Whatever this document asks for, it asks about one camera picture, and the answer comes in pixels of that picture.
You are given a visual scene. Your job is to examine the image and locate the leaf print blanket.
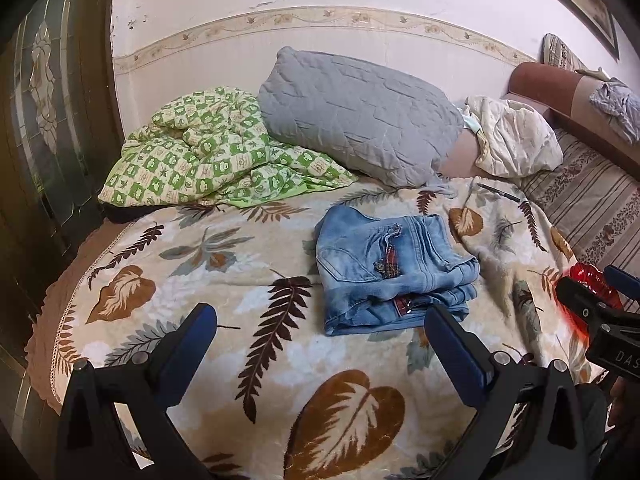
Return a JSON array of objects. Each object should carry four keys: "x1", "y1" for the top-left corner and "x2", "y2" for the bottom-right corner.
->
[{"x1": 25, "y1": 175, "x2": 606, "y2": 480}]

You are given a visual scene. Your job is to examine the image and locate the green checked quilt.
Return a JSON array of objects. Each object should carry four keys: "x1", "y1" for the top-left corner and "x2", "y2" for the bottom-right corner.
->
[{"x1": 97, "y1": 87, "x2": 360, "y2": 209}]

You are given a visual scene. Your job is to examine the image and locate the pink bolster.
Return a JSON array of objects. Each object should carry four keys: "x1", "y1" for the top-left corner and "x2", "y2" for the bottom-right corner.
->
[{"x1": 440, "y1": 130, "x2": 488, "y2": 179}]

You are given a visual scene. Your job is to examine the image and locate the wooden stained glass door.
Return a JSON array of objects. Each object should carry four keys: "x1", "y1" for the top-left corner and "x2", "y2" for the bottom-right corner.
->
[{"x1": 0, "y1": 0, "x2": 126, "y2": 321}]

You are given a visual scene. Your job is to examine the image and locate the black pen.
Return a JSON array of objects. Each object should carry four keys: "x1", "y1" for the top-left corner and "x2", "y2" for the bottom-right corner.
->
[{"x1": 477, "y1": 183, "x2": 522, "y2": 204}]

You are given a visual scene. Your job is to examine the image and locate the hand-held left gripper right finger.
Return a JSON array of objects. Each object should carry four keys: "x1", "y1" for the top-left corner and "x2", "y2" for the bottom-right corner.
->
[{"x1": 424, "y1": 304, "x2": 591, "y2": 480}]

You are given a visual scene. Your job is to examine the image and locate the striped cushion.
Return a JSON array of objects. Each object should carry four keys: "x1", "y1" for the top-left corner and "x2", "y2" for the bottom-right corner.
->
[{"x1": 542, "y1": 33, "x2": 588, "y2": 73}]

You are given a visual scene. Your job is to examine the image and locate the grey quilted pillow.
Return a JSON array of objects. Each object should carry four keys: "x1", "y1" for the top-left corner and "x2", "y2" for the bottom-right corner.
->
[{"x1": 257, "y1": 46, "x2": 465, "y2": 196}]

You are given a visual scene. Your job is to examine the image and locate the striped sofa cover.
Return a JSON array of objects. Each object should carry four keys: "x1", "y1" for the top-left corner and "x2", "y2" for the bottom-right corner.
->
[{"x1": 520, "y1": 127, "x2": 640, "y2": 313}]

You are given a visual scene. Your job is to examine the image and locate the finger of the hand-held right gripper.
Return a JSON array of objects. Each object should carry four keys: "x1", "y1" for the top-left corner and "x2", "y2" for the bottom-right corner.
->
[
  {"x1": 603, "y1": 265, "x2": 640, "y2": 303},
  {"x1": 556, "y1": 276, "x2": 640, "y2": 331}
]

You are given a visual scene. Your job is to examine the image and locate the cream patterned cloth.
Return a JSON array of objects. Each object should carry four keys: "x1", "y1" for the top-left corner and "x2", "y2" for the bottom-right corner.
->
[{"x1": 464, "y1": 95, "x2": 564, "y2": 178}]

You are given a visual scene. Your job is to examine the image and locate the crumpled grey cloth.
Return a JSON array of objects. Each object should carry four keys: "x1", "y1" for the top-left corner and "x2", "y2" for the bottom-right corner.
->
[{"x1": 589, "y1": 79, "x2": 640, "y2": 143}]

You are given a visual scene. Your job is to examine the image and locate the brown sofa backrest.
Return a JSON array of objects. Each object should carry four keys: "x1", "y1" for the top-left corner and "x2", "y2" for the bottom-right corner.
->
[{"x1": 501, "y1": 62, "x2": 640, "y2": 181}]

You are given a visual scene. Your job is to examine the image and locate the light blue cloth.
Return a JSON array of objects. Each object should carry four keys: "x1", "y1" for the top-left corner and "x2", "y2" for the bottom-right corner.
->
[{"x1": 452, "y1": 102, "x2": 488, "y2": 136}]

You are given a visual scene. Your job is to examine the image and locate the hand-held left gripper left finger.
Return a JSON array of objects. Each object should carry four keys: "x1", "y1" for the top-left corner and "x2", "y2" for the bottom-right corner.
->
[{"x1": 55, "y1": 302, "x2": 218, "y2": 480}]

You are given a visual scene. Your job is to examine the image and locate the framed wall picture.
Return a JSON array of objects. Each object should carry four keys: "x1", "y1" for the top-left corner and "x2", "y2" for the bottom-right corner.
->
[{"x1": 510, "y1": 0, "x2": 621, "y2": 61}]

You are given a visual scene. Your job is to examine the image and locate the red glass bowl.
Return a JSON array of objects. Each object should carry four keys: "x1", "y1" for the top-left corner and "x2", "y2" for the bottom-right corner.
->
[{"x1": 560, "y1": 261, "x2": 626, "y2": 321}]

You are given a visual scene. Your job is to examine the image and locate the blue denim pants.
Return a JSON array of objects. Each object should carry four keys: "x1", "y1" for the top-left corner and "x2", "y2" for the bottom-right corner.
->
[{"x1": 315, "y1": 205, "x2": 481, "y2": 337}]

